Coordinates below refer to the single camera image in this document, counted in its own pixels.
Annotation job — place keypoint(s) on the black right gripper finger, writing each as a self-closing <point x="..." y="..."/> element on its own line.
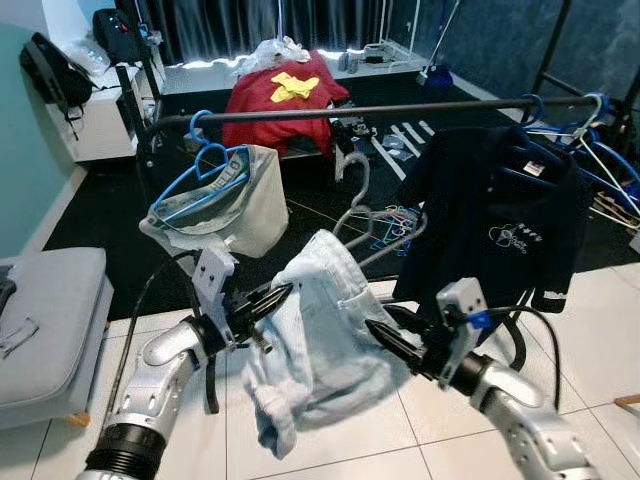
<point x="410" y="320"/>
<point x="395" y="343"/>

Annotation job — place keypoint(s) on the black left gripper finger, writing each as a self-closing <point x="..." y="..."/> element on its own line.
<point x="265" y="315"/>
<point x="270" y="295"/>

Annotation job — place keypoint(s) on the light blue denim shorts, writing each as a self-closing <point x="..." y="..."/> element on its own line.
<point x="320" y="340"/>

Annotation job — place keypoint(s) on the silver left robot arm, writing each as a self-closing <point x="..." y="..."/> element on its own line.
<point x="160" y="390"/>

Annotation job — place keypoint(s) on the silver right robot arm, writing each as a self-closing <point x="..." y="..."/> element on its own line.
<point x="530" y="420"/>

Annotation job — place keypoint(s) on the blue plastic hanger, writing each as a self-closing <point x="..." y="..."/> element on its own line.
<point x="195" y="125"/>
<point x="540" y="105"/>
<point x="620" y="170"/>

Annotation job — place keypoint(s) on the white plastic hanger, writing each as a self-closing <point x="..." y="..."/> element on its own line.
<point x="597" y="115"/>

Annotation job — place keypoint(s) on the grey shorts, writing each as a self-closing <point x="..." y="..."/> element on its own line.
<point x="255" y="210"/>

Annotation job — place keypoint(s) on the black polo shirt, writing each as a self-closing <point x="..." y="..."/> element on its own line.
<point x="470" y="200"/>

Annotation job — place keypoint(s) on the black equipment box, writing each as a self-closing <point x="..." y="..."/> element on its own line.
<point x="350" y="135"/>

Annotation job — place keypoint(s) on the red cloth with yellow star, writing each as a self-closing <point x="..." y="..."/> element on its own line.
<point x="270" y="110"/>

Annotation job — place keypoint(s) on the light wooden leg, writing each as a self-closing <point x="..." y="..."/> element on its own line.
<point x="627" y="400"/>

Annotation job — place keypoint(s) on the black metal clothes rack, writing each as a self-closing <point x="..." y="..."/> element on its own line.
<point x="400" y="108"/>

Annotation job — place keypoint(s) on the white cabinet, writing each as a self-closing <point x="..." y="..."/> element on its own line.
<point x="100" y="125"/>

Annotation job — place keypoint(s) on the white plastic bag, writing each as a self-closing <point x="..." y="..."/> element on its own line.
<point x="275" y="50"/>

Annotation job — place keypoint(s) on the blue broom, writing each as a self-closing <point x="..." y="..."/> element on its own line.
<point x="438" y="72"/>

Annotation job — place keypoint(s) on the black curtain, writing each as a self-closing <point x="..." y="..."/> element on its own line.
<point x="250" y="25"/>

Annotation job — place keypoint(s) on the black bag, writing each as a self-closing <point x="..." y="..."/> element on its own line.
<point x="118" y="35"/>

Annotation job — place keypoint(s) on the black metal pole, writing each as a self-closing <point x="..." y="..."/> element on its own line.
<point x="555" y="50"/>

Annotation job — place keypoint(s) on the black backpack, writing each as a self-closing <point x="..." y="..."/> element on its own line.
<point x="55" y="70"/>

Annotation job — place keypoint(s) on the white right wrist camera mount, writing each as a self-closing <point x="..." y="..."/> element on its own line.
<point x="462" y="300"/>

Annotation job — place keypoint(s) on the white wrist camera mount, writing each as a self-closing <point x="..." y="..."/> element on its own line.
<point x="213" y="270"/>
<point x="462" y="300"/>

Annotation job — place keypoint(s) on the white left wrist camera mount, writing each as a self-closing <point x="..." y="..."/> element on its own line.
<point x="213" y="270"/>

